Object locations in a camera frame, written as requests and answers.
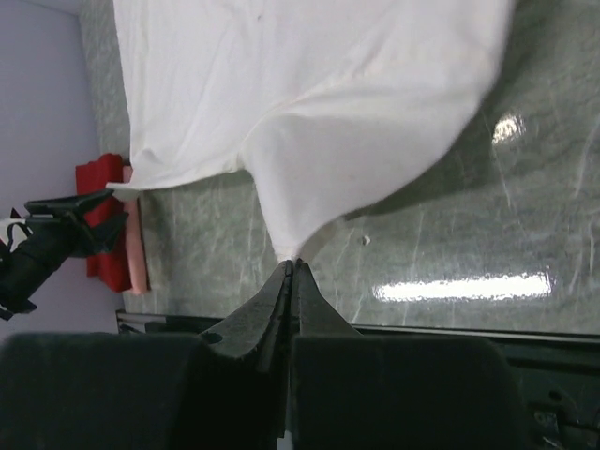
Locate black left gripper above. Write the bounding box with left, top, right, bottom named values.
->
left=1, top=188, right=128, bottom=321

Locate red folded t-shirt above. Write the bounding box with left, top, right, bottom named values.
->
left=75, top=153, right=134, bottom=293

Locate pink folded t-shirt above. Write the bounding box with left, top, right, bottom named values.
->
left=121, top=161, right=152, bottom=296

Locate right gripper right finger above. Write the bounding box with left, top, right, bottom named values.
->
left=291, top=260, right=360, bottom=336

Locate white t-shirt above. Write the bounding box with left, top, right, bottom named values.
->
left=113, top=1, right=516, bottom=261

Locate black base beam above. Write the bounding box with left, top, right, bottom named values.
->
left=99, top=302, right=599, bottom=449

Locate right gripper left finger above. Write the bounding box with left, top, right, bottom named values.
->
left=201, top=262, right=288, bottom=372

